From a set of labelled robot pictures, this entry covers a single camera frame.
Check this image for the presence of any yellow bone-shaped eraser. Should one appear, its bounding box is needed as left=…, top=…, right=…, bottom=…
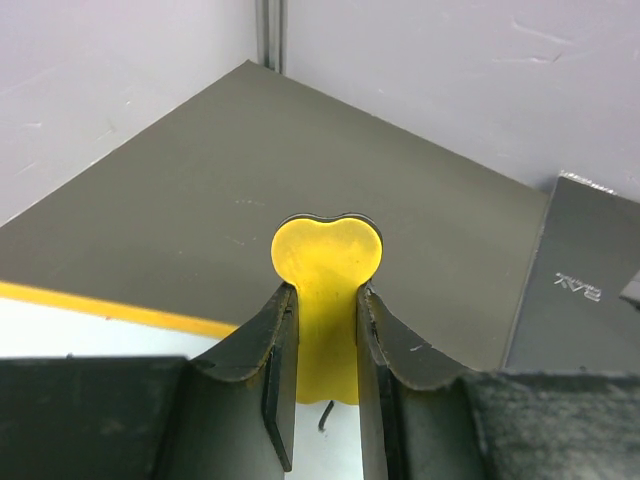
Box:
left=271, top=212, right=383, bottom=405

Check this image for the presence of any yellow-framed whiteboard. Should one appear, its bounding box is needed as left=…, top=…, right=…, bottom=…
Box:
left=1, top=296, right=363, bottom=479

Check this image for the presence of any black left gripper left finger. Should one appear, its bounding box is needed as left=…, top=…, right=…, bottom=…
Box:
left=1, top=284, right=298, bottom=479

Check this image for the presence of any aluminium corner post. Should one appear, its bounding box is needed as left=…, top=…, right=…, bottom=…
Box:
left=255, top=0, right=288, bottom=75

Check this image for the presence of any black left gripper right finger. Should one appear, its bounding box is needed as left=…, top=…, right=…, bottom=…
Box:
left=356, top=284, right=639, bottom=479

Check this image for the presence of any black notebook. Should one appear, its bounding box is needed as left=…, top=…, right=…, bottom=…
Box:
left=503, top=172, right=639, bottom=373

